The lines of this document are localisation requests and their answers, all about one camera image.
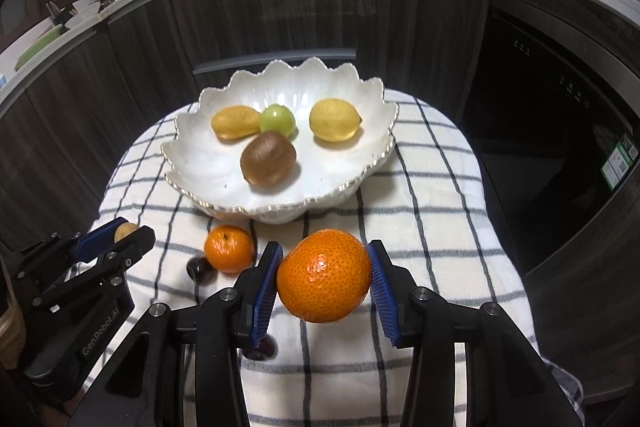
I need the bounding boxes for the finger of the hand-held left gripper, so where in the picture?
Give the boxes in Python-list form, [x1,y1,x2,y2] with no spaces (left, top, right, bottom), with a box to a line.
[14,217,127,284]
[31,226,157,314]

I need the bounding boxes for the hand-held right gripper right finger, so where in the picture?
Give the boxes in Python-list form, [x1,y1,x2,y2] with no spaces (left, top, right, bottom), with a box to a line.
[366,239,583,427]

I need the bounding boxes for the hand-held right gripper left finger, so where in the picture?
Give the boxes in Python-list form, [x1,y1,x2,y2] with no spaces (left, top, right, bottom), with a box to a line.
[72,241,286,427]

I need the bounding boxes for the tan longan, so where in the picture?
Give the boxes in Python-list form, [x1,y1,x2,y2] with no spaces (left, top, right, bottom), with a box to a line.
[114,222,139,244]

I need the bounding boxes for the orange tangerine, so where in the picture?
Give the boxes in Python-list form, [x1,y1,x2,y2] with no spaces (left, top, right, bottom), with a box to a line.
[204,225,255,274]
[276,229,373,324]

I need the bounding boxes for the white scalloped ceramic bowl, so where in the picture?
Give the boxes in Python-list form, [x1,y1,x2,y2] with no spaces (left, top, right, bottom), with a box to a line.
[161,57,401,224]

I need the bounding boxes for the brown kiwi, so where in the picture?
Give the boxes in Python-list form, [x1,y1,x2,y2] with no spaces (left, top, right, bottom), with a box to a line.
[240,131,297,186]

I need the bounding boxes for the yellow mango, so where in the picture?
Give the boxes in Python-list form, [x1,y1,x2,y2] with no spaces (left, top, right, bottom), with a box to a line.
[211,105,263,141]

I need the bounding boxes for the small green round fruit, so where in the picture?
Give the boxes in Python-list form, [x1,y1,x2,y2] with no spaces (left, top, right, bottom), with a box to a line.
[259,104,296,138]

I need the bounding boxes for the yellow lemon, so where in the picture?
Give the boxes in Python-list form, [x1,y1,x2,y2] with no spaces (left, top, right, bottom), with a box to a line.
[308,99,363,142]

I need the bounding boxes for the white black checked cloth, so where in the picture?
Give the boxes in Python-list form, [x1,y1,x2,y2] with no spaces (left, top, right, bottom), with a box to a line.
[90,89,583,427]

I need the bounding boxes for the green plastic basin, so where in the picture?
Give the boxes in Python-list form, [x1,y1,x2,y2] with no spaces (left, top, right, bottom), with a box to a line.
[14,27,63,70]

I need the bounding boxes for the stack of white dishes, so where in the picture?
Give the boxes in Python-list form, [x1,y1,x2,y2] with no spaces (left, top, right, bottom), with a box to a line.
[65,0,103,28]

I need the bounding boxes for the black built-in dishwasher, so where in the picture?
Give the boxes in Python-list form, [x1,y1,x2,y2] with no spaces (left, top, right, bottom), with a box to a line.
[460,4,640,278]

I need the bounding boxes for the dark wood kitchen cabinets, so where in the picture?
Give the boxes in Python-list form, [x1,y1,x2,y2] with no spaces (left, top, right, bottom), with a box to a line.
[0,0,640,408]

